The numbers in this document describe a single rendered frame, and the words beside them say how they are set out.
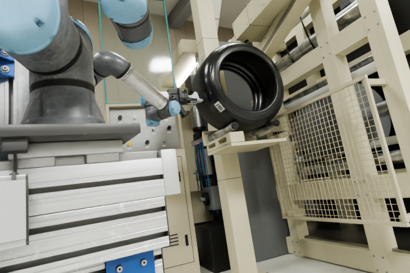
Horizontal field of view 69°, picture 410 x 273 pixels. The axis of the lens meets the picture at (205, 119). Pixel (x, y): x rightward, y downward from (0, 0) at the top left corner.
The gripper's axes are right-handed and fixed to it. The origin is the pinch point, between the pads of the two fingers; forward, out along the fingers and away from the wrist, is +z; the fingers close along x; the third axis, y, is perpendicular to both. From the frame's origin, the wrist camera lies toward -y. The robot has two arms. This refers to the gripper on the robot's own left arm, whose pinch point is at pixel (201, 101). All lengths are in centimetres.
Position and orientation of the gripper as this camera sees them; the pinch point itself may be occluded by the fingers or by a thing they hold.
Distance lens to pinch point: 174.9
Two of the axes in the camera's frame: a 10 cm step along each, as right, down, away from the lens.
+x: -3.5, 2.7, 9.0
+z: 9.3, -0.4, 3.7
